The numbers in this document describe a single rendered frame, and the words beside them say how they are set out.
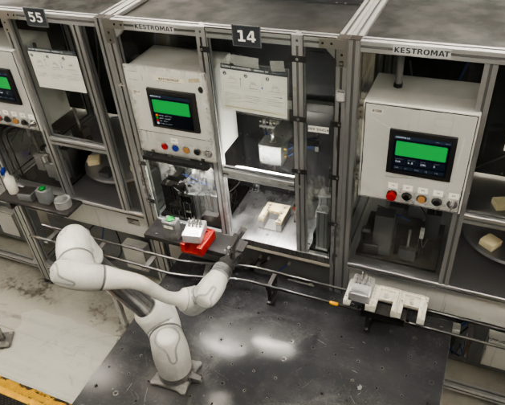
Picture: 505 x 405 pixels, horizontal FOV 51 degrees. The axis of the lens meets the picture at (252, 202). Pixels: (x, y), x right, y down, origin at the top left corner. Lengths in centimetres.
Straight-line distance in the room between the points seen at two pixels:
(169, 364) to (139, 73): 129
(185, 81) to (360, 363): 149
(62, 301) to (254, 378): 192
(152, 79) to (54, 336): 203
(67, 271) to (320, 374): 121
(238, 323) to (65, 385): 131
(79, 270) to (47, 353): 180
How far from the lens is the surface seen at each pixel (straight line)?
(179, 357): 239
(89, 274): 205
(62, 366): 369
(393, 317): 254
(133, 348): 273
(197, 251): 272
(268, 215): 288
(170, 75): 242
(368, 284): 254
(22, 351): 388
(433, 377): 259
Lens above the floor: 278
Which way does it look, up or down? 38 degrees down
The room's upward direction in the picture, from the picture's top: 5 degrees counter-clockwise
